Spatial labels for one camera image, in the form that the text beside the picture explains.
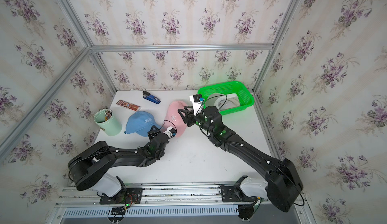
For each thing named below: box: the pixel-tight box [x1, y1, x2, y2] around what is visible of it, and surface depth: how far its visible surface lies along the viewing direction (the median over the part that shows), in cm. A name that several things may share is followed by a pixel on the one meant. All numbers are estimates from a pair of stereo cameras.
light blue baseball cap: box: [123, 110, 163, 137], surface depth 89 cm
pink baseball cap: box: [161, 100, 187, 138], surface depth 97 cm
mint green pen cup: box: [93, 108, 123, 137], surface depth 90 cm
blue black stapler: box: [142, 90, 161, 105], surface depth 114 cm
